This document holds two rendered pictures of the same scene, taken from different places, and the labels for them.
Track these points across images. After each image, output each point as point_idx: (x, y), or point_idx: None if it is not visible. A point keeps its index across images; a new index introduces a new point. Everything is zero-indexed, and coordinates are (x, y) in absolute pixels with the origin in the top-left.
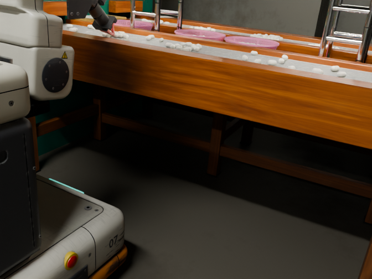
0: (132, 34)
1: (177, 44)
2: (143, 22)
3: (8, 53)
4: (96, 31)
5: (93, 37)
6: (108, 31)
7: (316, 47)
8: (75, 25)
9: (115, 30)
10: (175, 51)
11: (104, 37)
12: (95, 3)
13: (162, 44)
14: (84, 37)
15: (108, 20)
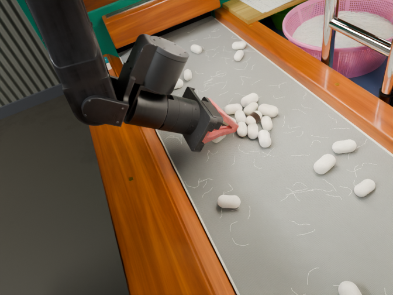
0: (311, 92)
1: None
2: (390, 1)
3: None
4: (231, 77)
5: (130, 202)
6: (207, 141)
7: None
8: (224, 27)
9: (282, 67)
10: None
11: (162, 195)
12: (120, 116)
13: (348, 236)
14: (108, 201)
15: (197, 123)
